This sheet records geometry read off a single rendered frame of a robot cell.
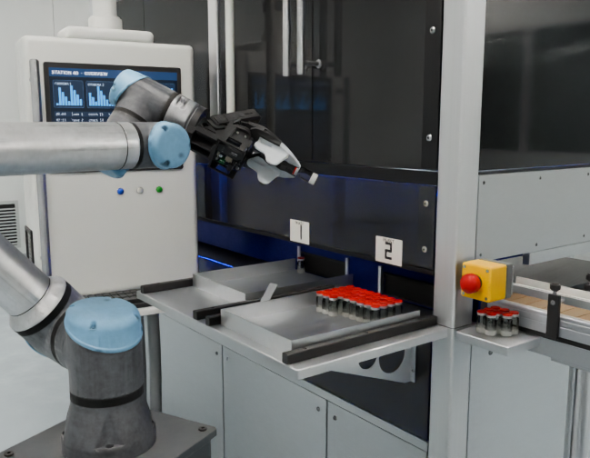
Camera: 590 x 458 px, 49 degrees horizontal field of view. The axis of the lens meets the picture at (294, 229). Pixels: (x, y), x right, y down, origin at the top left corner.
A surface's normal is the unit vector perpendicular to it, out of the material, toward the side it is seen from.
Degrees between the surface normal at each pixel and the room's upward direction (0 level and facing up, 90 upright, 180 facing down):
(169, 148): 90
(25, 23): 90
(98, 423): 73
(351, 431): 90
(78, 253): 90
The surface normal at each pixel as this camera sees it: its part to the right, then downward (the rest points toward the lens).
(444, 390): -0.80, 0.10
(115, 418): 0.43, -0.16
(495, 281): 0.60, 0.13
